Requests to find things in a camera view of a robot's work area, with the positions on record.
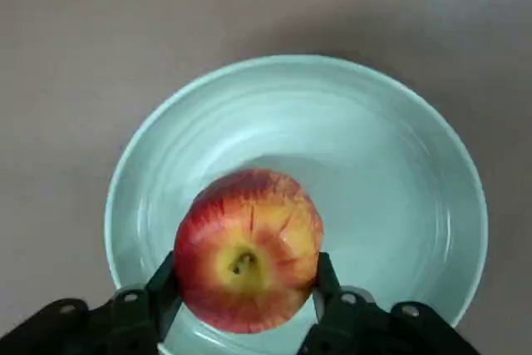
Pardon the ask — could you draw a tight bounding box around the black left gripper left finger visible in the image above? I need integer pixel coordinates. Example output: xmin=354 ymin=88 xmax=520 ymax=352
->
xmin=0 ymin=249 xmax=184 ymax=355

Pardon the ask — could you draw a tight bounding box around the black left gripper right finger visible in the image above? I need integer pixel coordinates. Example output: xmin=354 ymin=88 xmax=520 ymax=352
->
xmin=305 ymin=251 xmax=483 ymax=355

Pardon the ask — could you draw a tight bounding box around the red yellow apple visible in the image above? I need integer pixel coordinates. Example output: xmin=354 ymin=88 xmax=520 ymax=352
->
xmin=173 ymin=168 xmax=324 ymax=335

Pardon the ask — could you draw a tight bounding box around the green round plate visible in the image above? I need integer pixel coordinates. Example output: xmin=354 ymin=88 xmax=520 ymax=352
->
xmin=103 ymin=54 xmax=490 ymax=355

